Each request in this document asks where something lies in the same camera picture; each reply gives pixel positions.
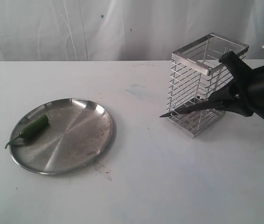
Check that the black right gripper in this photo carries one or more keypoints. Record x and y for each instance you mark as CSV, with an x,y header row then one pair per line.
x,y
245,96

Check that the black handled kitchen knife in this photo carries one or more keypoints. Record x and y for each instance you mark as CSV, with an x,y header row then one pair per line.
x,y
194,108

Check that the wire metal utensil basket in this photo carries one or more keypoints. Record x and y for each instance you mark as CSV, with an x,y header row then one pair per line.
x,y
195,74

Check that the green chili pepper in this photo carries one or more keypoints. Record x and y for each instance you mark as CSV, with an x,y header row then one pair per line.
x,y
32,129

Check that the round stainless steel plate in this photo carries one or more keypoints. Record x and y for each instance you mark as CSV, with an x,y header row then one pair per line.
x,y
79,130

